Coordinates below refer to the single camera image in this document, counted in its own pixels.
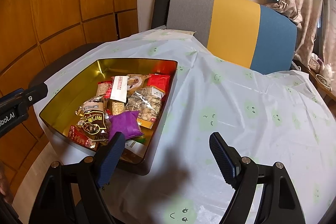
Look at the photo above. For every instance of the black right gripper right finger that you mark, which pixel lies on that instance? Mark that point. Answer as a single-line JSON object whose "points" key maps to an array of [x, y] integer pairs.
{"points": [[279, 201]]}

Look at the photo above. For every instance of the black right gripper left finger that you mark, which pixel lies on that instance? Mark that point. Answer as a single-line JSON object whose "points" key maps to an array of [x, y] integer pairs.
{"points": [[71, 193]]}

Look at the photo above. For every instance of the yellow brown candy bag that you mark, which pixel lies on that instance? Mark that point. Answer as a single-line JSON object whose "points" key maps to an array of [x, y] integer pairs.
{"points": [[92, 119]]}

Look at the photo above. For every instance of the cracker sandwich snack pack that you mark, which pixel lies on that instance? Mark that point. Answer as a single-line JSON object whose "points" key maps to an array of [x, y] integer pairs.
{"points": [[115, 107]]}

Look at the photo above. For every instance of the white red snack pack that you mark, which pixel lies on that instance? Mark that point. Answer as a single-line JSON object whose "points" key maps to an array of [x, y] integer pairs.
{"points": [[119, 89]]}

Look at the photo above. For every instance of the purple snack bag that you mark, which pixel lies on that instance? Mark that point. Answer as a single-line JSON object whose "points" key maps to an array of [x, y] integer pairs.
{"points": [[126, 123]]}

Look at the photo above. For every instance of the clear nut snack bag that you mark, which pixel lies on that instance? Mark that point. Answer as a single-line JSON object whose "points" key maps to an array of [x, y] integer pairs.
{"points": [[147, 102]]}

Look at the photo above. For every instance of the red-capped cracker pack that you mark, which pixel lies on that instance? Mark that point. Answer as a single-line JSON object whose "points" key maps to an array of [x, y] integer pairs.
{"points": [[104, 89]]}

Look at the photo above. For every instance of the beige pastry snack pack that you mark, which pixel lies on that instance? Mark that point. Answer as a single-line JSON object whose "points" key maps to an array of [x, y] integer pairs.
{"points": [[135, 82]]}

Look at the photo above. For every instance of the person's left hand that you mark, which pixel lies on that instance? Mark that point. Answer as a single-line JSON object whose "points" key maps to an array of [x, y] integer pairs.
{"points": [[4, 186]]}

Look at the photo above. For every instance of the red patterned snack pack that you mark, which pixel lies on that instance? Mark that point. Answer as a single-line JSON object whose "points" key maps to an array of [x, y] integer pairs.
{"points": [[81, 139]]}

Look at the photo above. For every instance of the white green-patterned tablecloth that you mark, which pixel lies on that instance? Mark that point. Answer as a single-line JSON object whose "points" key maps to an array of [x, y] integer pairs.
{"points": [[269, 118]]}

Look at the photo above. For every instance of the wooden side table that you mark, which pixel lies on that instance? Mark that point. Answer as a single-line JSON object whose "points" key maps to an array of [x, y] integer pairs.
{"points": [[327, 95]]}

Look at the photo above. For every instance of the white teapot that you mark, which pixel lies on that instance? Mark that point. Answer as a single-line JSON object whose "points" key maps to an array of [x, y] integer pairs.
{"points": [[327, 72]]}

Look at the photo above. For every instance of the grey yellow blue chair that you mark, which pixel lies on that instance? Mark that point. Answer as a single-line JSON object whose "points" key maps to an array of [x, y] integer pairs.
{"points": [[239, 31]]}

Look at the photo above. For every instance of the black rolled mat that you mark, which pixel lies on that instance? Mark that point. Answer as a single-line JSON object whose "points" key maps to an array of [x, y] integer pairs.
{"points": [[160, 13]]}

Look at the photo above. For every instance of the beige patterned curtain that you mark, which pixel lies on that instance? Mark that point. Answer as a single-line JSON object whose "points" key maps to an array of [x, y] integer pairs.
{"points": [[305, 15]]}

